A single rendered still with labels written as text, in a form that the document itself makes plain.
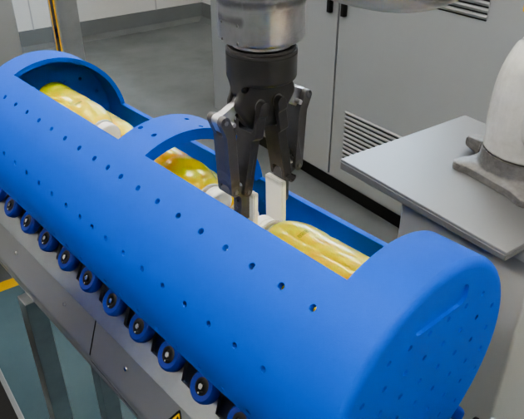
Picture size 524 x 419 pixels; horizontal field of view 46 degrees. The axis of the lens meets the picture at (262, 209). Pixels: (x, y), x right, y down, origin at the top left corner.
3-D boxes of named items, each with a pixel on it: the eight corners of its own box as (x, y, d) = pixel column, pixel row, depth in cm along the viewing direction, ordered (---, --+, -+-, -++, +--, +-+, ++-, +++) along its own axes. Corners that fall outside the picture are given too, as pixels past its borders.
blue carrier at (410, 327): (116, 170, 133) (103, 37, 119) (473, 411, 78) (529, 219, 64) (-16, 211, 117) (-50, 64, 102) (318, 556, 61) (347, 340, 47)
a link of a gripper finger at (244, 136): (271, 102, 65) (261, 103, 64) (255, 199, 69) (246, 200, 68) (247, 92, 67) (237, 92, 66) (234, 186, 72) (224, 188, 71)
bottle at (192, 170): (144, 179, 96) (217, 229, 84) (109, 165, 91) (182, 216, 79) (164, 139, 96) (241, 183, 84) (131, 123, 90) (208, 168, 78)
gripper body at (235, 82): (268, 26, 68) (267, 105, 73) (206, 41, 63) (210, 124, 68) (316, 41, 63) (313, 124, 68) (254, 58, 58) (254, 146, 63)
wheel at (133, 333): (145, 306, 90) (135, 304, 89) (162, 322, 88) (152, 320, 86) (131, 332, 91) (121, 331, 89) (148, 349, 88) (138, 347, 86)
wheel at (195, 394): (207, 362, 81) (197, 361, 79) (229, 381, 78) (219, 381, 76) (192, 391, 81) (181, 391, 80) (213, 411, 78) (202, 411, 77)
